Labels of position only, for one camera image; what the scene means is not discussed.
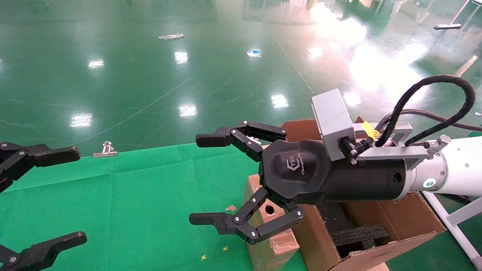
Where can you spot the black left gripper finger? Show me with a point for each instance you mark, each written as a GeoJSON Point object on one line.
{"type": "Point", "coordinates": [49, 155]}
{"type": "Point", "coordinates": [41, 253]}

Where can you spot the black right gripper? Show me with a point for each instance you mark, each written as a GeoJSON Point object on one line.
{"type": "Point", "coordinates": [301, 177]}

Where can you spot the small brown cardboard box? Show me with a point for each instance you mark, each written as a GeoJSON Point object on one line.
{"type": "Point", "coordinates": [275, 252]}

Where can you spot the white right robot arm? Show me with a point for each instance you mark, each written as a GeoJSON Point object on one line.
{"type": "Point", "coordinates": [459, 169]}

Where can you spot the large open cardboard carton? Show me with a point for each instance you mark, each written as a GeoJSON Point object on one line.
{"type": "Point", "coordinates": [399, 218]}

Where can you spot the silver binder clip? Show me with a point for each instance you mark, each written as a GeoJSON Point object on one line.
{"type": "Point", "coordinates": [254, 140]}
{"type": "Point", "coordinates": [107, 152]}

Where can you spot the green table cloth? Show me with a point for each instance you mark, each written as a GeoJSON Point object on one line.
{"type": "Point", "coordinates": [131, 195]}

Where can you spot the black foam insert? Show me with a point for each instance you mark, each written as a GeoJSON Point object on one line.
{"type": "Point", "coordinates": [357, 237]}

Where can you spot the white flat bar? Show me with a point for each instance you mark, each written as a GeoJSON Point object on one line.
{"type": "Point", "coordinates": [447, 26]}

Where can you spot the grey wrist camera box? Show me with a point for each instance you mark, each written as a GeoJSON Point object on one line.
{"type": "Point", "coordinates": [331, 116]}

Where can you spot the grey metal camera bracket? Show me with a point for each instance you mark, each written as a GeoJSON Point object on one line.
{"type": "Point", "coordinates": [388, 152]}

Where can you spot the white tube frame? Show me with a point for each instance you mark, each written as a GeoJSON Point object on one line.
{"type": "Point", "coordinates": [463, 215]}

